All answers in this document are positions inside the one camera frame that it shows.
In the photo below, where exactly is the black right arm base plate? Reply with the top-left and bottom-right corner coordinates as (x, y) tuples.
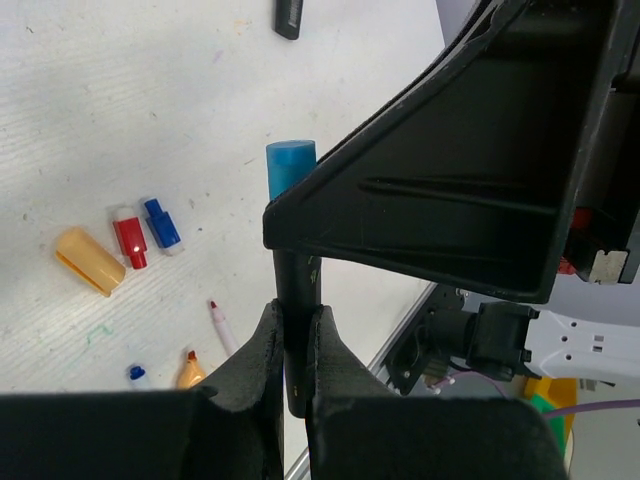
(383, 284), (475, 396)

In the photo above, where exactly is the orange highlighter pen body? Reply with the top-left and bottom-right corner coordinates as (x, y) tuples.
(176, 350), (207, 389)

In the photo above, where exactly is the red thin marker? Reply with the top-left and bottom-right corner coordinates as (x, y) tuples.
(209, 300), (239, 357)

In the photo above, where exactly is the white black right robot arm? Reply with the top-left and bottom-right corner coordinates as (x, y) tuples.
(263, 1), (639, 381)

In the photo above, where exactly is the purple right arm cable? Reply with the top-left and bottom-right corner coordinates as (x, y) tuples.
(449, 359), (640, 416)

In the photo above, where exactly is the purple capped black highlighter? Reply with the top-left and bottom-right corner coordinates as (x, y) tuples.
(273, 0), (303, 41)

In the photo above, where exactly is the light blue highlighter cap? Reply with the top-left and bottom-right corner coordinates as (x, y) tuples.
(266, 140), (317, 200)

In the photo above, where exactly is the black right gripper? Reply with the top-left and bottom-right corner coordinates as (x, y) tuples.
(564, 1), (639, 285)

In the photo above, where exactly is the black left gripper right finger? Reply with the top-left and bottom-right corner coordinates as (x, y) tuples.
(307, 306), (568, 480)

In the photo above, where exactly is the blue highlighter black body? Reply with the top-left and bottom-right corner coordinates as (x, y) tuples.
(273, 250), (322, 418)

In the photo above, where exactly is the orange highlighter cap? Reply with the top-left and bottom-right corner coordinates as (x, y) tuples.
(55, 227), (126, 297)

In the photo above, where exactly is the blue marker cap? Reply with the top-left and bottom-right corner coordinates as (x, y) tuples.
(143, 198), (184, 256)

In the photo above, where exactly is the blue capped thin marker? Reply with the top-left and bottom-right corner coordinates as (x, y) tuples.
(127, 364), (152, 391)

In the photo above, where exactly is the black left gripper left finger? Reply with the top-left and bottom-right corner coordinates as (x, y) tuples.
(1, 301), (284, 479)

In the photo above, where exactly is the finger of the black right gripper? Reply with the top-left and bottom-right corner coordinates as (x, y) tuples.
(263, 1), (615, 303)

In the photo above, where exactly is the red marker cap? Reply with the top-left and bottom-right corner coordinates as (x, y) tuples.
(112, 206), (147, 270)

